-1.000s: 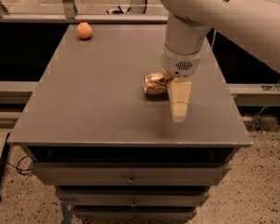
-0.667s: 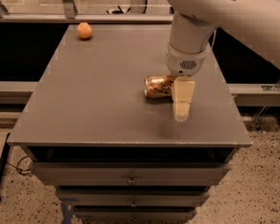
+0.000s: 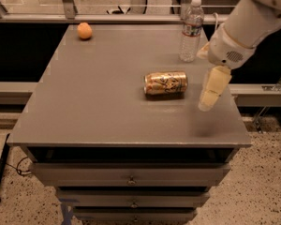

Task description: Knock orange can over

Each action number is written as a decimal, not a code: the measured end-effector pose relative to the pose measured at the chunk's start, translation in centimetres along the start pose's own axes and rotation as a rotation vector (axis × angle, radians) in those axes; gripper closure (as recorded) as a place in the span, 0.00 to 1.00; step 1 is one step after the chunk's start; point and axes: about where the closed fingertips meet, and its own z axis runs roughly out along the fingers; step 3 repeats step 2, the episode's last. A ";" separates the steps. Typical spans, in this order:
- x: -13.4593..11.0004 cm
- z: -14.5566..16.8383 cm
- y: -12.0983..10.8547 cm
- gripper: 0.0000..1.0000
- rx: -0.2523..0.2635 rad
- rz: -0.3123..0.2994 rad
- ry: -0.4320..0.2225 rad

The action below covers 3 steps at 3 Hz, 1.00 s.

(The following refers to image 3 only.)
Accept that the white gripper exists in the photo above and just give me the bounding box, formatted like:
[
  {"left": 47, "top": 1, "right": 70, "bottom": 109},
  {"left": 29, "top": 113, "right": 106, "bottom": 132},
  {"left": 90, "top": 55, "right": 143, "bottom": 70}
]
[{"left": 197, "top": 24, "right": 256, "bottom": 112}]

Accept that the orange soda can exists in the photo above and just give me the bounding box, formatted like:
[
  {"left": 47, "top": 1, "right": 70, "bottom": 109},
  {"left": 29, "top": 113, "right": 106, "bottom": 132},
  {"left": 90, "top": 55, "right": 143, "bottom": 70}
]
[{"left": 143, "top": 71, "right": 188, "bottom": 96}]

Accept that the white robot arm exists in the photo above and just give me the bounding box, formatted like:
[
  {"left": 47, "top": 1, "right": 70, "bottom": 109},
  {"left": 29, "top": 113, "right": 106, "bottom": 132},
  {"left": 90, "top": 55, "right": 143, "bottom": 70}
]
[{"left": 198, "top": 0, "right": 281, "bottom": 112}]

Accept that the clear plastic water bottle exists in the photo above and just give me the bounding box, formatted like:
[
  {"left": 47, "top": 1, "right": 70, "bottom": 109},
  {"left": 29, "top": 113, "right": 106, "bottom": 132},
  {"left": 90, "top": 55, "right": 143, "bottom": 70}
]
[{"left": 179, "top": 0, "right": 204, "bottom": 62}]

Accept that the orange fruit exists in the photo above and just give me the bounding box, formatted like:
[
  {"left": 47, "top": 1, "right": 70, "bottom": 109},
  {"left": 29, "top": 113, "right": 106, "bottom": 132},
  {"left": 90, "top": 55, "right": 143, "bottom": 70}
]
[{"left": 77, "top": 22, "right": 93, "bottom": 39}]

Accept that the middle grey drawer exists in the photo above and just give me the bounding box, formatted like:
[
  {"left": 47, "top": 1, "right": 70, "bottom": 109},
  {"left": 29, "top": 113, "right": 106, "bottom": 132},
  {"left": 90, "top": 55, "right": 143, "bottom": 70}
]
[{"left": 56, "top": 189, "right": 210, "bottom": 208}]

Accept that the grey drawer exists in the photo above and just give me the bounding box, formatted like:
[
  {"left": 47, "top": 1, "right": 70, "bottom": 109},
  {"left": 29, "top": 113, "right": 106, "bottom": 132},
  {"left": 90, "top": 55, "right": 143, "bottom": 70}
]
[
  {"left": 74, "top": 208, "right": 197, "bottom": 222},
  {"left": 30, "top": 163, "right": 230, "bottom": 187},
  {"left": 56, "top": 189, "right": 210, "bottom": 208}
]

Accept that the top grey drawer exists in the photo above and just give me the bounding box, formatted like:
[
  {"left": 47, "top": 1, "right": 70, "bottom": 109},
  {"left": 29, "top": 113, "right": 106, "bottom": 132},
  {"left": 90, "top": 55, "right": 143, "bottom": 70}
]
[{"left": 30, "top": 163, "right": 230, "bottom": 187}]

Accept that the bottom grey drawer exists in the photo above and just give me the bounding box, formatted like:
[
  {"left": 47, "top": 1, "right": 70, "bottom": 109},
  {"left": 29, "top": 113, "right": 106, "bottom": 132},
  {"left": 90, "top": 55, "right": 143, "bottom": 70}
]
[{"left": 74, "top": 208, "right": 197, "bottom": 222}]

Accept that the white cable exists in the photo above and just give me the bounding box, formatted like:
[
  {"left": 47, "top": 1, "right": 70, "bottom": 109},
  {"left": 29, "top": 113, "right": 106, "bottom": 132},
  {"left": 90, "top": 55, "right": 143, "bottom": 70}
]
[{"left": 211, "top": 12, "right": 220, "bottom": 38}]

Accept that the metal railing frame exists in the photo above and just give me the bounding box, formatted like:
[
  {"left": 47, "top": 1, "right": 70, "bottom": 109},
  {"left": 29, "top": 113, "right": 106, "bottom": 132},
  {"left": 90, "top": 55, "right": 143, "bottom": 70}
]
[{"left": 0, "top": 0, "right": 239, "bottom": 23}]

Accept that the black floor cable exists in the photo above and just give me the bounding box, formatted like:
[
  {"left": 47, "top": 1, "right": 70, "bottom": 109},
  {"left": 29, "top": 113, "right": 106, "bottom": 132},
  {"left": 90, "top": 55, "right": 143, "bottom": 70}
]
[{"left": 0, "top": 148, "right": 32, "bottom": 176}]

